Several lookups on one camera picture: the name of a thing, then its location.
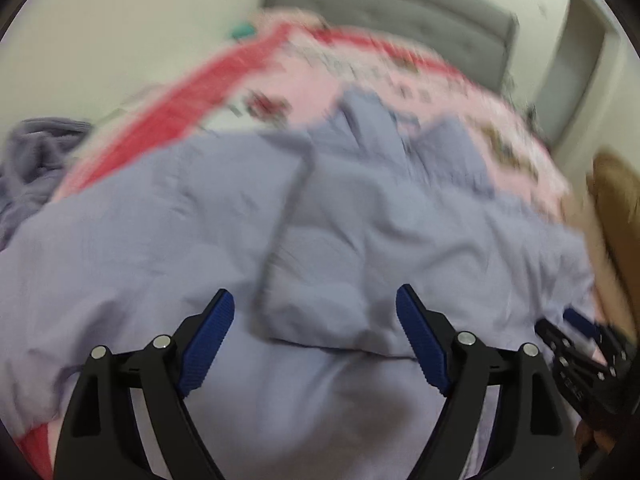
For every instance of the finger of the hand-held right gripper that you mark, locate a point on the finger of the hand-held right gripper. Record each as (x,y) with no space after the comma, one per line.
(557,342)
(580,321)

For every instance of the grey padded headboard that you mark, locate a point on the grey padded headboard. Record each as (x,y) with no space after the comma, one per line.
(425,15)

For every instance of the teal object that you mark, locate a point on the teal object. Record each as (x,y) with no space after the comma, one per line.
(243,31)

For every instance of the white door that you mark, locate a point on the white door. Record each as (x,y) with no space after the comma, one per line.
(575,70)

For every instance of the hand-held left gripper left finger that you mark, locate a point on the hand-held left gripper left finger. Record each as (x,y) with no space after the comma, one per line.
(210,340)

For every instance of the lavender fleece garment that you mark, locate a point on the lavender fleece garment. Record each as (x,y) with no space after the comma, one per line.
(35,160)

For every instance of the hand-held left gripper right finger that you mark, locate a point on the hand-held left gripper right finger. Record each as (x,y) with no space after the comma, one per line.
(420,340)

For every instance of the pink printed blanket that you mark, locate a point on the pink printed blanket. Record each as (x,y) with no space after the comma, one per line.
(350,60)

